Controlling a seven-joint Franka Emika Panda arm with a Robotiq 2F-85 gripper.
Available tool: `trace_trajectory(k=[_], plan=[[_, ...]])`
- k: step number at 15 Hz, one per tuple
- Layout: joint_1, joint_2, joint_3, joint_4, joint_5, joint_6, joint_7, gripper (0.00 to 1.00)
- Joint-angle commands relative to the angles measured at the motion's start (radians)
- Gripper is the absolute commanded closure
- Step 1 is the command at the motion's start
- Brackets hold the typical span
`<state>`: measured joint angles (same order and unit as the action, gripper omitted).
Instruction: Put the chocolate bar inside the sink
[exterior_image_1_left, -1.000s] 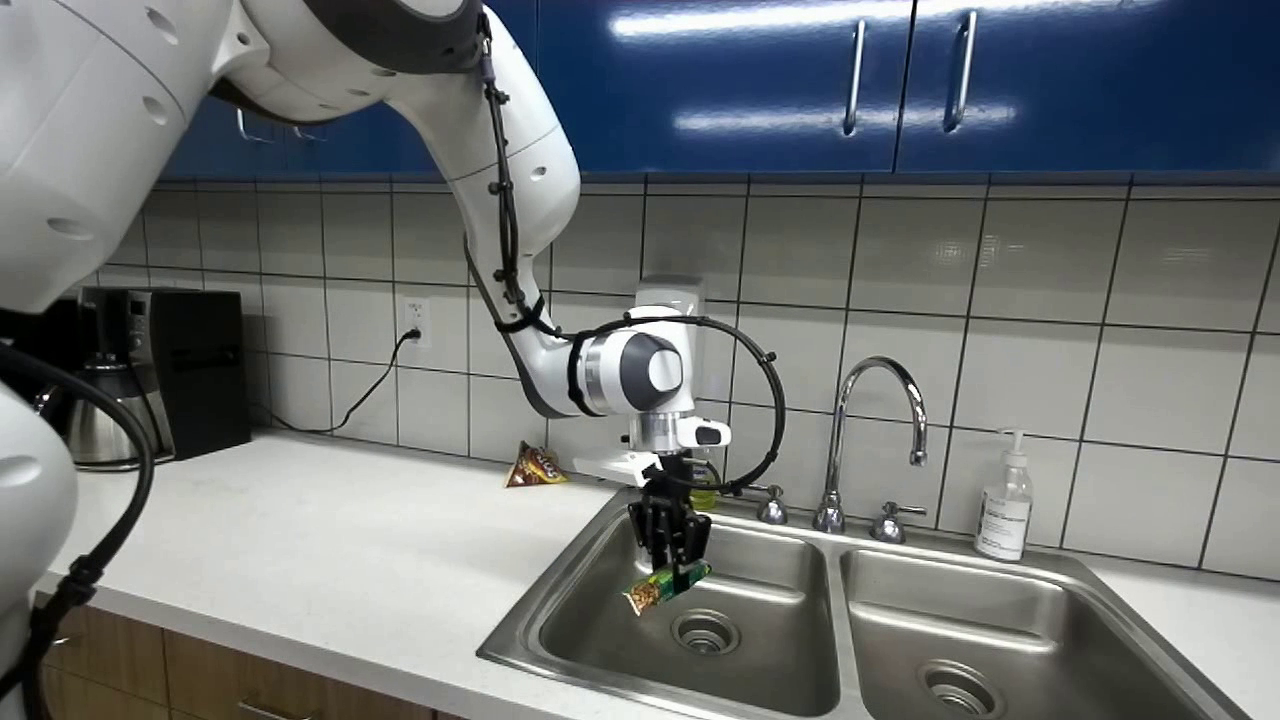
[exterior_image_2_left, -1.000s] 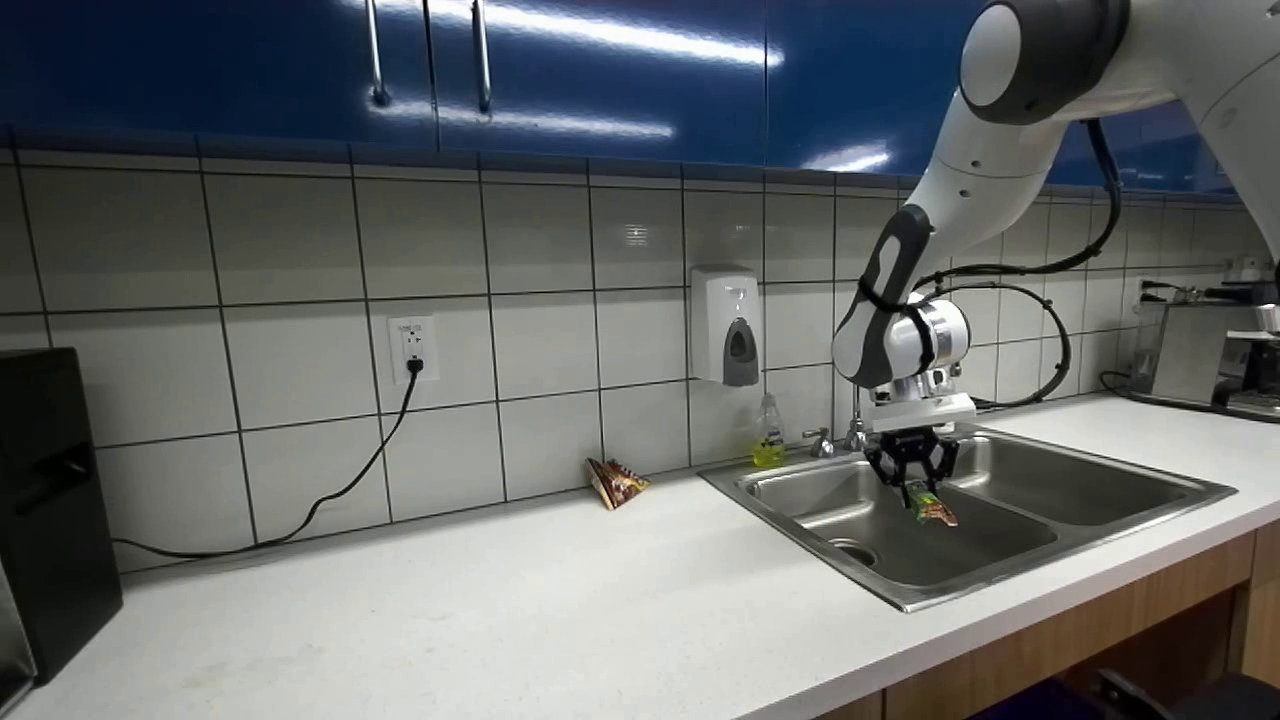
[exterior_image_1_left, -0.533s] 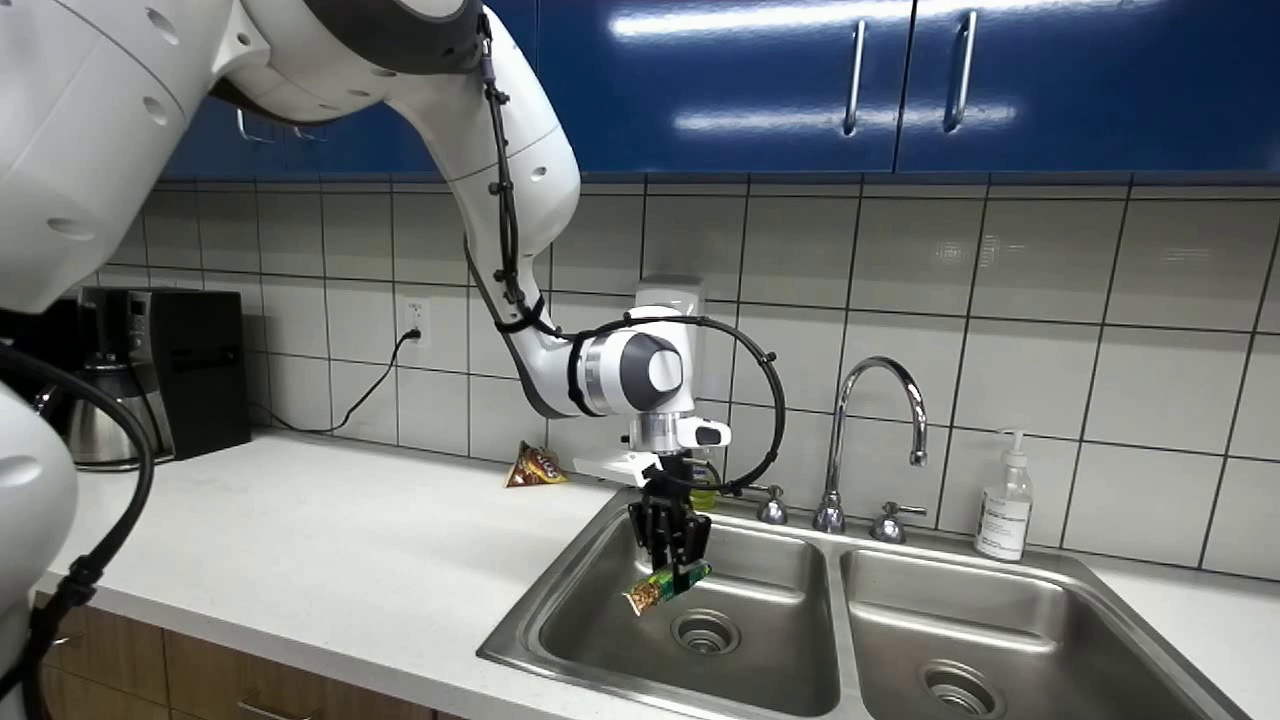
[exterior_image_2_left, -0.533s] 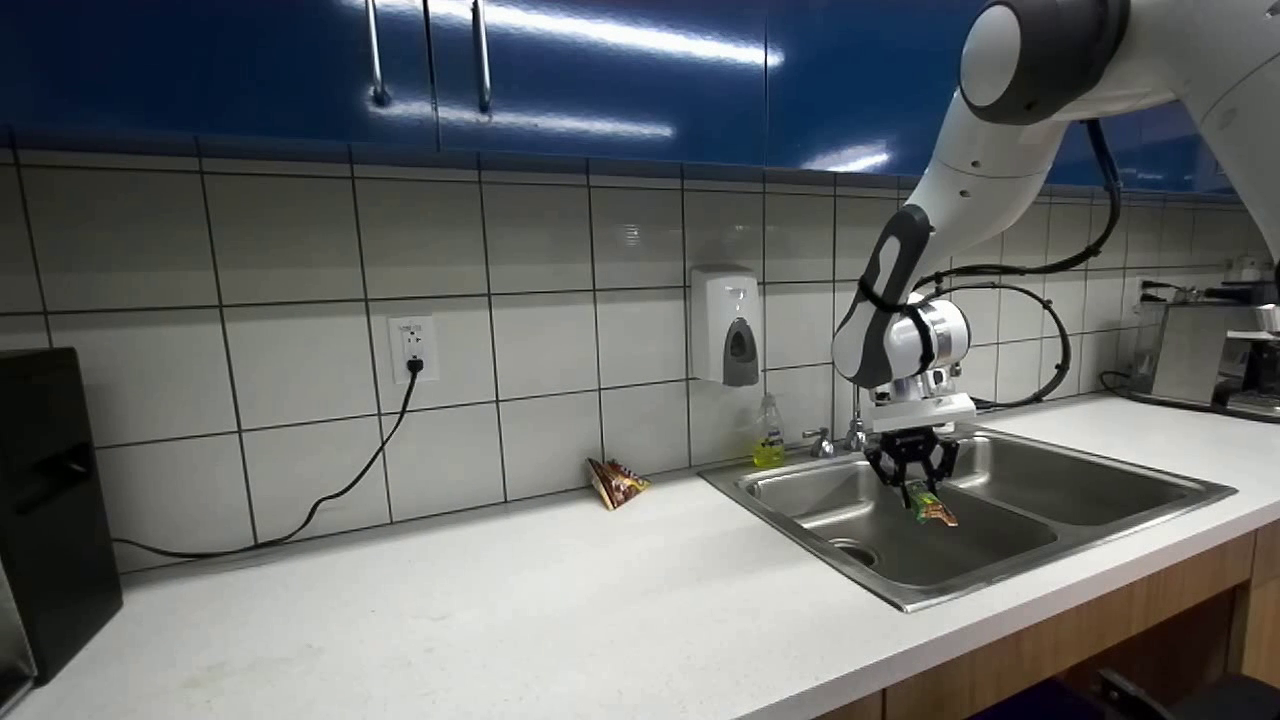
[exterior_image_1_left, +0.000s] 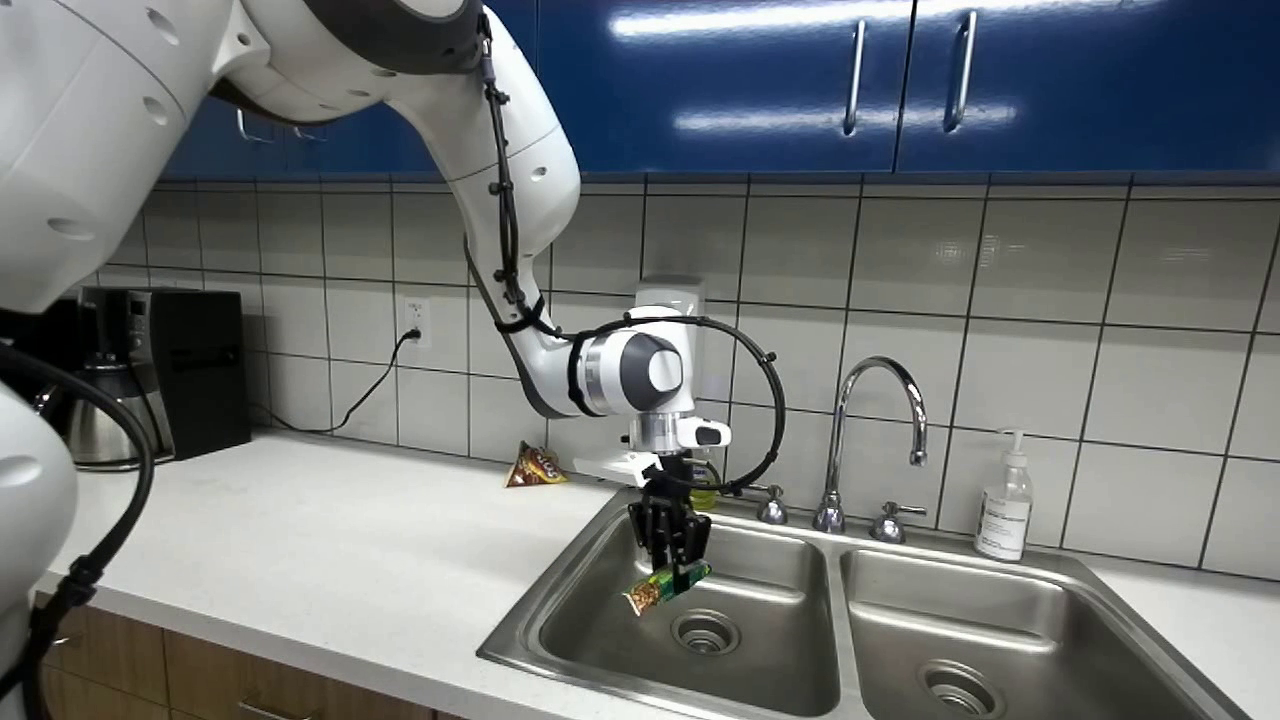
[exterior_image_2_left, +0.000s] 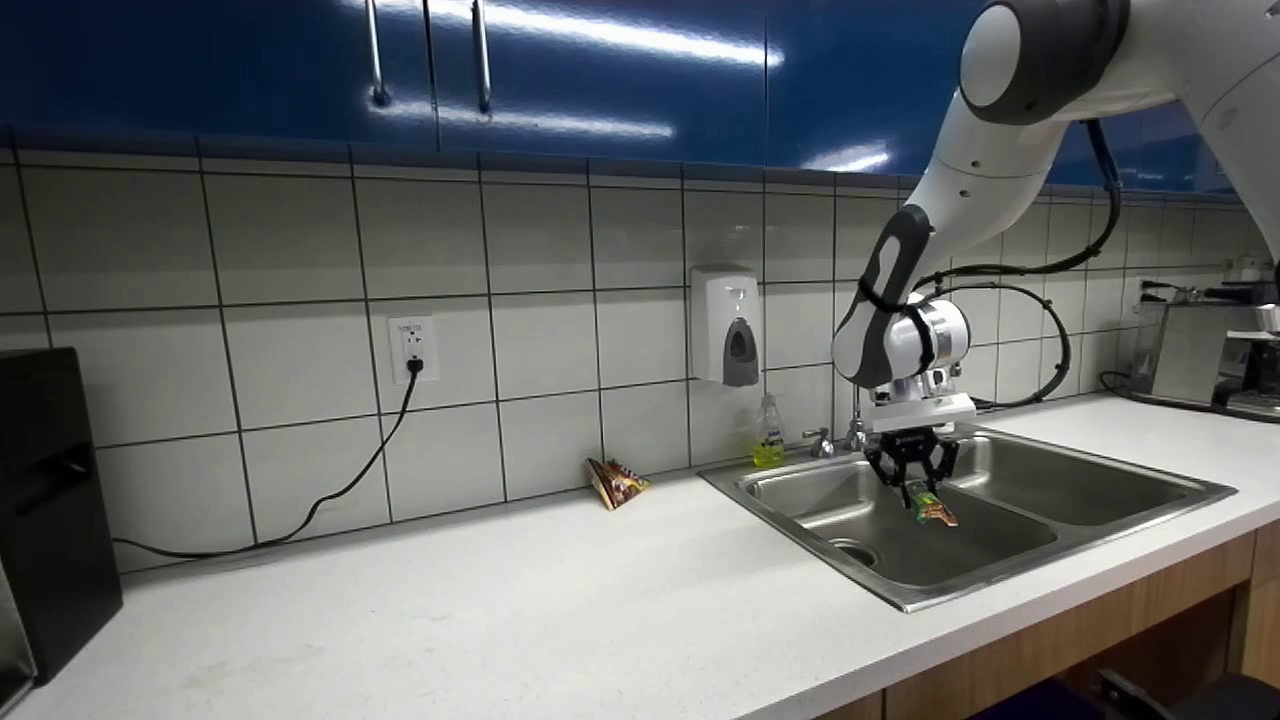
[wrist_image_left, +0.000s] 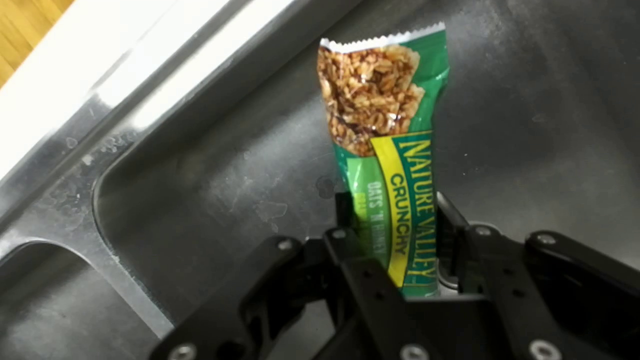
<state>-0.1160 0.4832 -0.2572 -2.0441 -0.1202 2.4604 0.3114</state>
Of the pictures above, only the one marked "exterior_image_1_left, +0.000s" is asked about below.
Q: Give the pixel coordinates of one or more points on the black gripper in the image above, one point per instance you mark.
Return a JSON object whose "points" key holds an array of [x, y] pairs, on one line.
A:
{"points": [[674, 507]]}

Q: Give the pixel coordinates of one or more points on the green granola bar wrapper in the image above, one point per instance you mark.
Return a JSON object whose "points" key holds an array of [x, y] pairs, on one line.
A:
{"points": [[654, 589]]}

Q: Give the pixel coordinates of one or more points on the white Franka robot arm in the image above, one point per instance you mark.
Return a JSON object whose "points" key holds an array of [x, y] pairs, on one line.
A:
{"points": [[506, 144]]}

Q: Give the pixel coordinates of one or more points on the stainless steel double sink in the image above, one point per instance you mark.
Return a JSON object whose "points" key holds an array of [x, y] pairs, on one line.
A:
{"points": [[747, 643]]}

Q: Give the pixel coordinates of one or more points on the brown crumpled snack wrapper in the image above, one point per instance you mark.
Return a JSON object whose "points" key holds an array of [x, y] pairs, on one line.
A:
{"points": [[533, 471]]}

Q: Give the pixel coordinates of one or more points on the chrome gooseneck faucet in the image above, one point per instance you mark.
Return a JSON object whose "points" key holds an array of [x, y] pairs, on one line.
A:
{"points": [[830, 510]]}

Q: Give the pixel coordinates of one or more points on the clear pump soap bottle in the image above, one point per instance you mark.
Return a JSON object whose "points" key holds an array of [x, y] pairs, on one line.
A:
{"points": [[1001, 522]]}

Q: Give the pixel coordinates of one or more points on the blue cabinet door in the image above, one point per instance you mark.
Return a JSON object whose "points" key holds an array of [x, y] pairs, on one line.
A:
{"points": [[1135, 83], [747, 83], [375, 150], [212, 152]]}

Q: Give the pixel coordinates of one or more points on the wooden base cabinet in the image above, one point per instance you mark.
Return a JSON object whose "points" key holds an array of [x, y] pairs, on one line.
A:
{"points": [[203, 681]]}

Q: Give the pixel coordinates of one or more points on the black coffee maker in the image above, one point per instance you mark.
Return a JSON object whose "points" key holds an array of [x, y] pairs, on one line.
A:
{"points": [[203, 375]]}

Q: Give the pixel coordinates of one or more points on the steel coffee carafe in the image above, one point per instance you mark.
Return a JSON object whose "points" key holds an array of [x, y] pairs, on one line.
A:
{"points": [[114, 427]]}

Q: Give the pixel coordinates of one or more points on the black boxy appliance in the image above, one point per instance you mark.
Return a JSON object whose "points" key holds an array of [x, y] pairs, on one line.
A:
{"points": [[41, 327]]}

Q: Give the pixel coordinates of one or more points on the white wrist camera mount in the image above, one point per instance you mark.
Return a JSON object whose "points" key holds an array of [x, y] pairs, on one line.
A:
{"points": [[620, 466]]}

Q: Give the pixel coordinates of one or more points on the white wall soap dispenser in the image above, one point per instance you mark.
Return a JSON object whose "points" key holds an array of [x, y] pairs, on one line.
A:
{"points": [[674, 297]]}

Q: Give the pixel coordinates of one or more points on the white wall outlet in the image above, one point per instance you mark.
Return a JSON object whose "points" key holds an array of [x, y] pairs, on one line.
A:
{"points": [[418, 308]]}

